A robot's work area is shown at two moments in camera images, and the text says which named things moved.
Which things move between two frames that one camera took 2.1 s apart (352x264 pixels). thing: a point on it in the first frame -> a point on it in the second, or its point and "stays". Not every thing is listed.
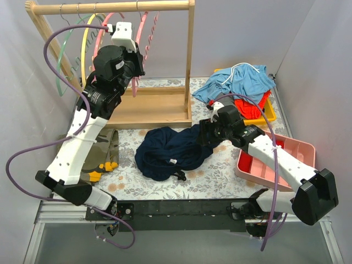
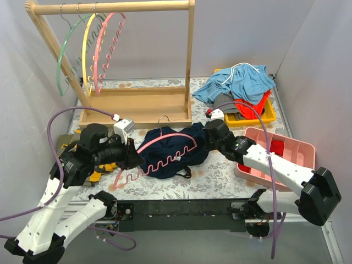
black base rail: (177, 215) stays
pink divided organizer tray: (254, 170) stays
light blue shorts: (249, 80) stays
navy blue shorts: (161, 153) stays
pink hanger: (135, 78) -> (142, 148)
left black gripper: (138, 64) -> (131, 153)
